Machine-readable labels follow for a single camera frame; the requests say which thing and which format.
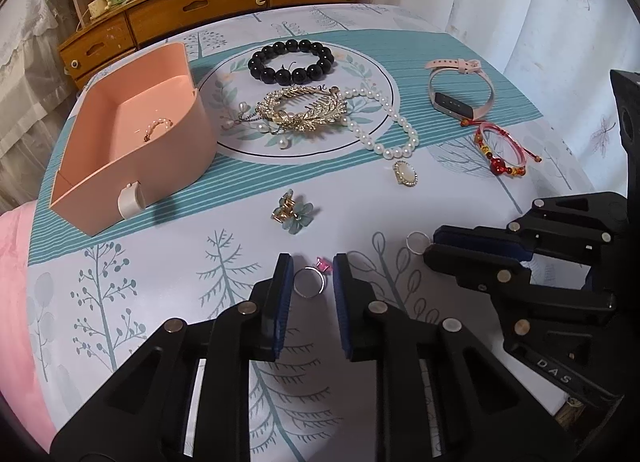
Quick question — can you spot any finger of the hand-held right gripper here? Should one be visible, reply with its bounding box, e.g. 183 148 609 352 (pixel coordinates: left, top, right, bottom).
433 192 629 264
423 243 617 314

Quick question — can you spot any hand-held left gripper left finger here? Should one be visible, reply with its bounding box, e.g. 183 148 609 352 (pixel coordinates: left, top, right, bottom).
50 253 295 462

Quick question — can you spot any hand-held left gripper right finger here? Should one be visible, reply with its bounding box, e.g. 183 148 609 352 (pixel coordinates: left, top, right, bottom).
332 252 578 462

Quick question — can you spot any silver ring with pink stone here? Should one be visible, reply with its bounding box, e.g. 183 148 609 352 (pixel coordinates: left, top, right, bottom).
293 257 333 298

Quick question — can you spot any plain silver ring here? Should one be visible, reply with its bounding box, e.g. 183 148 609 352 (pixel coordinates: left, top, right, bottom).
406 232 433 255

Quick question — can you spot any pink jewelry box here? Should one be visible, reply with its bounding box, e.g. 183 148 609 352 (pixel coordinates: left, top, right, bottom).
49 42 217 237

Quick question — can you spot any gold leaf hair comb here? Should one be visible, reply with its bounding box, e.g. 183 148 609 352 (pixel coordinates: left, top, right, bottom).
221 84 351 149

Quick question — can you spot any green flower hair clip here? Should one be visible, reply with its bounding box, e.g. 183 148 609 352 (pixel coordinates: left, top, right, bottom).
271 190 315 229

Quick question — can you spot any printed tree tablecloth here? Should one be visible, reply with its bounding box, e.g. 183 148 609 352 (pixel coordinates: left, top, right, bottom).
27 3 626 462

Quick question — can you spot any white leaf print curtain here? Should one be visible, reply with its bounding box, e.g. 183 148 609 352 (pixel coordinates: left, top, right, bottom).
360 0 640 193

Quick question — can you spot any pink blanket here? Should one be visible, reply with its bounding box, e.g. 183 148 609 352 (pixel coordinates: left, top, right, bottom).
0 207 57 438

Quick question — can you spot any white lace cloth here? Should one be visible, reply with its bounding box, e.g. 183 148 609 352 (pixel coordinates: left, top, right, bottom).
0 0 81 208

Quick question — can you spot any red string bead bracelet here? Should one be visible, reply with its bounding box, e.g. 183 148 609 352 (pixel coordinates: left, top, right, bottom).
461 119 542 177

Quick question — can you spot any pink strap wristwatch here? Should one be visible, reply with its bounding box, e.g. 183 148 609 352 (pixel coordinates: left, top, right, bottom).
425 57 498 118

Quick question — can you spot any white pearl necklace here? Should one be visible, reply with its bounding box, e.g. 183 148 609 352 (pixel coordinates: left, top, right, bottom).
345 87 420 160

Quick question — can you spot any small pearl bracelet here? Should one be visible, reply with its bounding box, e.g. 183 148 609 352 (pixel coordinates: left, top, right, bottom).
144 118 173 143

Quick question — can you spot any black bead bracelet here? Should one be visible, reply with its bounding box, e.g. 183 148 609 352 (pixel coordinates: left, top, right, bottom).
248 39 335 85

